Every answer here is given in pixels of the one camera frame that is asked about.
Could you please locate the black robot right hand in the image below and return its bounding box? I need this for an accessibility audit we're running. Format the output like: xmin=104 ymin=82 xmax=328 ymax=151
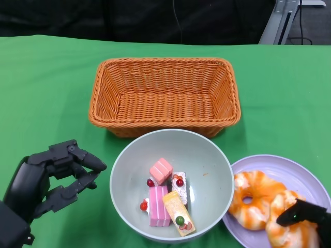
xmin=276 ymin=198 xmax=331 ymax=248

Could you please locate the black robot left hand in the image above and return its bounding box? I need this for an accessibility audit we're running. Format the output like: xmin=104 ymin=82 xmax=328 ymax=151
xmin=4 ymin=139 xmax=108 ymax=220

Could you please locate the orange white toy bread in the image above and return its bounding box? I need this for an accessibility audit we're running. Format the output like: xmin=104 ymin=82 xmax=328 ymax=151
xmin=265 ymin=190 xmax=321 ymax=248
xmin=228 ymin=170 xmax=287 ymax=231

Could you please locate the grey-green bowl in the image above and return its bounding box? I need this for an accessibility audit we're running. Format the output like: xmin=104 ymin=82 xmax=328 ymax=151
xmin=109 ymin=128 xmax=235 ymax=244

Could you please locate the lavender plate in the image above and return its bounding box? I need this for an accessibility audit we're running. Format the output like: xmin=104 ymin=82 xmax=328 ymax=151
xmin=222 ymin=154 xmax=327 ymax=248

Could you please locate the brown white strawberry cake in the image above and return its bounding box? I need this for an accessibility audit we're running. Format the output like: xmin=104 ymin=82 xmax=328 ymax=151
xmin=169 ymin=171 xmax=188 ymax=210

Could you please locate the long magenta striped cake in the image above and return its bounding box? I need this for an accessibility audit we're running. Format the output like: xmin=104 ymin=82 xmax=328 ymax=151
xmin=139 ymin=185 xmax=172 ymax=228

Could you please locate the yellow cake slice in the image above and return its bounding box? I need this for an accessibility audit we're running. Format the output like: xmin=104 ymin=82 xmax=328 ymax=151
xmin=162 ymin=191 xmax=197 ymax=238

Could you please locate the salmon pink cube cake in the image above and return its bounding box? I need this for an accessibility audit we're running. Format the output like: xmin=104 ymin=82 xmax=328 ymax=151
xmin=146 ymin=158 xmax=173 ymax=188

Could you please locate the orange wicker basket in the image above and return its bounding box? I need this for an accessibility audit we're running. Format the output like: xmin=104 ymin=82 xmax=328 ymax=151
xmin=88 ymin=57 xmax=242 ymax=139

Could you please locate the green tablecloth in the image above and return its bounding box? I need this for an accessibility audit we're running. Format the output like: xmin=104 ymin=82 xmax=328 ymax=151
xmin=0 ymin=35 xmax=331 ymax=248

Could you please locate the black backdrop cloth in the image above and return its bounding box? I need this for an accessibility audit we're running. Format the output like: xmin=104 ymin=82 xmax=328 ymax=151
xmin=0 ymin=0 xmax=275 ymax=46

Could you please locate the black looped floor cable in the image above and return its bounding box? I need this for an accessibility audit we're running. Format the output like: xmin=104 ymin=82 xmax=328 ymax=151
xmin=287 ymin=0 xmax=313 ymax=46

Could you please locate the grey metal stand frame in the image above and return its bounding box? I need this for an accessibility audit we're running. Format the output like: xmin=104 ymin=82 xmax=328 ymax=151
xmin=259 ymin=0 xmax=327 ymax=45

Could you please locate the thin black hanging cable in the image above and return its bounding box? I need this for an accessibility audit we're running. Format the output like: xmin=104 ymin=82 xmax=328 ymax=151
xmin=173 ymin=0 xmax=184 ymax=43

